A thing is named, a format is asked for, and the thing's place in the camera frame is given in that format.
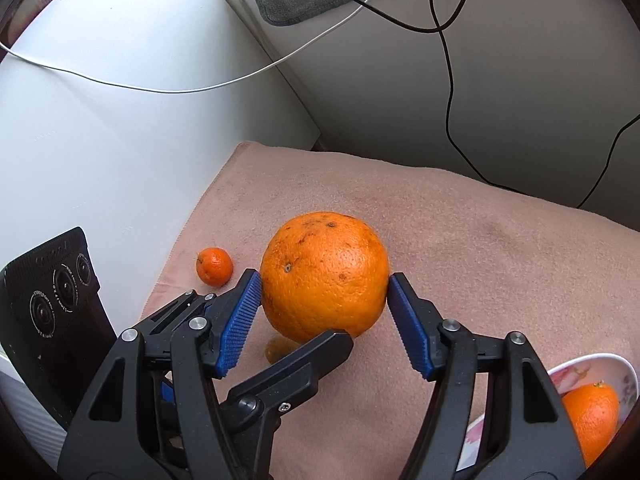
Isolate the smooth large orange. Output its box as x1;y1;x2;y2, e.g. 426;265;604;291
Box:
560;382;621;468

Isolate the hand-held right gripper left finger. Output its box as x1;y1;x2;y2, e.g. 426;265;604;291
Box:
57;269;263;480

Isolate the long white cable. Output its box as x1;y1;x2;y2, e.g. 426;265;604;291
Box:
0;0;403;93

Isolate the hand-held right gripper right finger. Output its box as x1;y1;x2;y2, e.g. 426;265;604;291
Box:
386;272;587;480

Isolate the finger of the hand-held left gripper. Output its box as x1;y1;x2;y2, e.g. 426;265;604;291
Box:
220;330;355;461
142;289;218;333

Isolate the brown kiwi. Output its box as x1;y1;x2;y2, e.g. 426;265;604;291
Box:
265;337;298;365

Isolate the small tangerine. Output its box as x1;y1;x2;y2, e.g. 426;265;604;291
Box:
196;247;234;288

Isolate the floral white plate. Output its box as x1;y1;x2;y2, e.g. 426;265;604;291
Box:
465;353;640;471

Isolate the hanging black cable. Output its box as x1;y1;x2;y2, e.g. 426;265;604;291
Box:
426;0;527;195
577;115;640;209

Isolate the speckled large orange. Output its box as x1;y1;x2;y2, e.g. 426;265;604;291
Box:
260;212;391;345

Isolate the pink blanket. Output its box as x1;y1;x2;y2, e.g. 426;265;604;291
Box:
135;140;640;480

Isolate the white ribbed panel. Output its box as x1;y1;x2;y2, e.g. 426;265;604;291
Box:
0;355;67;463

